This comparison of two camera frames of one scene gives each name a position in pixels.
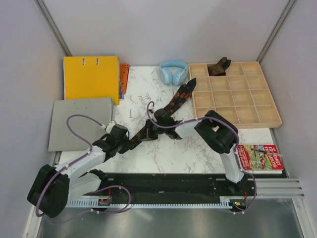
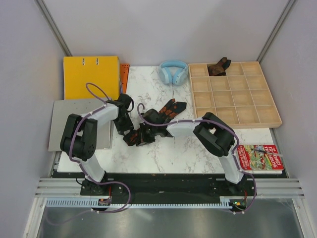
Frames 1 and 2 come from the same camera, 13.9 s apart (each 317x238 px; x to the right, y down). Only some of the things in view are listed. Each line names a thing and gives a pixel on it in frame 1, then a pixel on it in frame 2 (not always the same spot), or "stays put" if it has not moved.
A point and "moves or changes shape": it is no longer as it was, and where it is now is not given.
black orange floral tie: (178, 101) moves or changes shape
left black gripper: (127, 147) to (129, 126)
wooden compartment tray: (242, 96) stays put
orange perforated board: (124, 68) stays put
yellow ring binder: (91, 77) stays put
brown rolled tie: (219, 69) stays put
